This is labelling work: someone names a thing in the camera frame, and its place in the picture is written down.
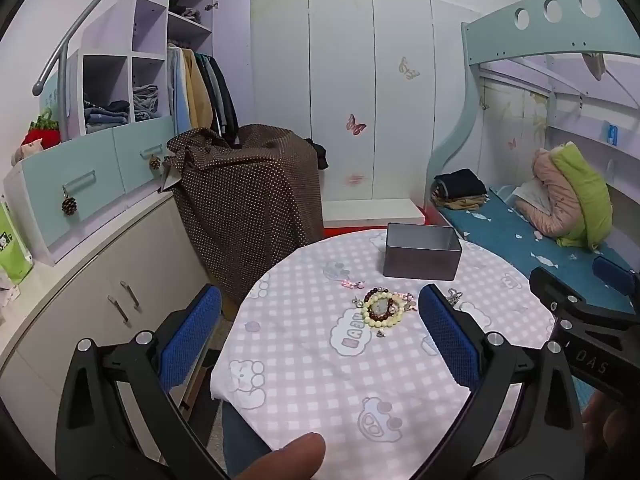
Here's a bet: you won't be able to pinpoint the pine cone drawer ornament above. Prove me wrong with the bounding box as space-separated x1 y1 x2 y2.
61 196 77 217

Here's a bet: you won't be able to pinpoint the pink checkered tablecloth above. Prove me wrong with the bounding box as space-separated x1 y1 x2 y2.
209 228 559 480

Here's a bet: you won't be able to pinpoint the teal drawer unit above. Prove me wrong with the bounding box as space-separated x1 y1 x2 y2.
3 117 174 266

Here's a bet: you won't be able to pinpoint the folded dark clothes stack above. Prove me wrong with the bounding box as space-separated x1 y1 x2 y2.
431 168 488 210

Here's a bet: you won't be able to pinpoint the hanging clothes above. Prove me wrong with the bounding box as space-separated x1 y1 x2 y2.
166 44 240 148

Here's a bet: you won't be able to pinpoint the white lower cabinet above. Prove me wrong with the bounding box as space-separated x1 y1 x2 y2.
1 194 208 467

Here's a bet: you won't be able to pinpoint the folded jeans pile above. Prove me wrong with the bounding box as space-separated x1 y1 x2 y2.
84 84 160 133

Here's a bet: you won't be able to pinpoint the white low step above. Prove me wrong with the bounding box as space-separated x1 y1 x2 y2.
322 198 425 229

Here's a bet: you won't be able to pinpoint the pale green jade pendant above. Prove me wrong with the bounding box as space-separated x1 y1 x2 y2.
369 298 396 321

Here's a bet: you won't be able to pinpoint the lilac shelf unit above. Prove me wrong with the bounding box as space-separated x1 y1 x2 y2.
60 0 254 139

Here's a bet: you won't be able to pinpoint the red knitted item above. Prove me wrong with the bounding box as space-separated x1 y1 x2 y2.
22 107 62 150

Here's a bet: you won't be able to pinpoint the pink and green jacket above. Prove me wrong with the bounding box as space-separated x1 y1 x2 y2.
514 142 613 252

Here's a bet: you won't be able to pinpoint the teal bunk bed frame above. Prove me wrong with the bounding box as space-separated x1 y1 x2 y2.
426 0 639 184

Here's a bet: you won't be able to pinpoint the person right hand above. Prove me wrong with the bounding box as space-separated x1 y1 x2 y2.
582 391 639 480

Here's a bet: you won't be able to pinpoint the grey metal tin box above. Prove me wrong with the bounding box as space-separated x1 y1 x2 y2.
382 223 462 281

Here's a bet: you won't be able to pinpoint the brown polka dot cloth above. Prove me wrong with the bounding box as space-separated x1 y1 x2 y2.
165 124 323 304

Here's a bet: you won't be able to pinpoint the cream bead bracelet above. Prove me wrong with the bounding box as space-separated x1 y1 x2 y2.
360 292 407 330

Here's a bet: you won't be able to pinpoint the person left hand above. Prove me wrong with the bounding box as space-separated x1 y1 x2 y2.
236 432 326 480

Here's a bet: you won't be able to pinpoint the pink bear earring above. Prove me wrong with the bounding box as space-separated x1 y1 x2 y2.
341 280 364 289
398 292 418 311

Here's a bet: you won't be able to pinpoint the green packet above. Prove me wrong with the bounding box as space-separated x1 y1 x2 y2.
0 200 34 285

